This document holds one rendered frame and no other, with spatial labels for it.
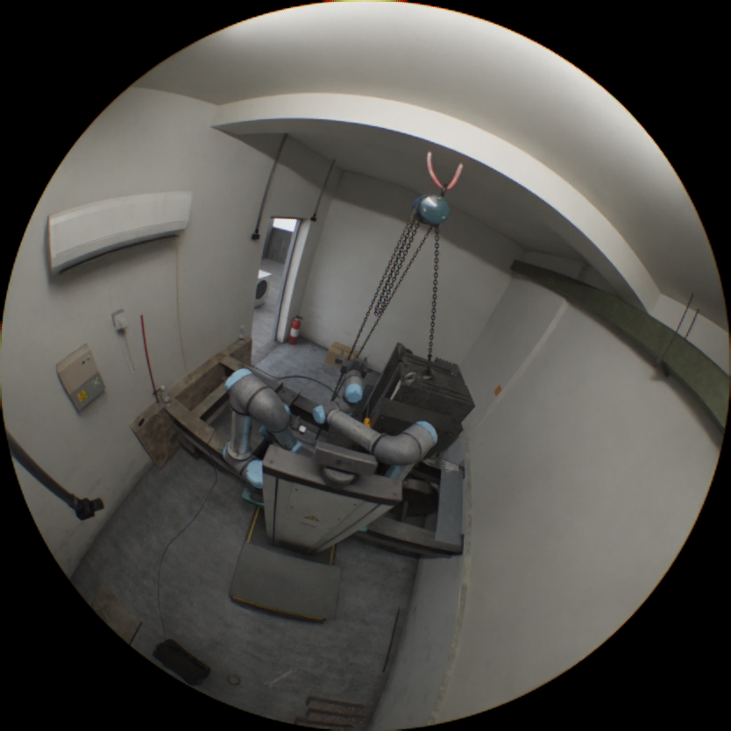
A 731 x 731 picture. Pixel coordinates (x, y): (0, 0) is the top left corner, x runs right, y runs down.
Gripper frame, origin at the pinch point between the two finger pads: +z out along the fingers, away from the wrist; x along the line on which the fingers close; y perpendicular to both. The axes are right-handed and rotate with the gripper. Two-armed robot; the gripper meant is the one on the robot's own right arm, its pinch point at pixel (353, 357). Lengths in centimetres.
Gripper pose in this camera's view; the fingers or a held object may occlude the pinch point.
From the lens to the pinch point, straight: 125.0
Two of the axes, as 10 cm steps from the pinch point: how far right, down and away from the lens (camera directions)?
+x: 9.3, 2.8, 2.4
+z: -0.4, -5.8, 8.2
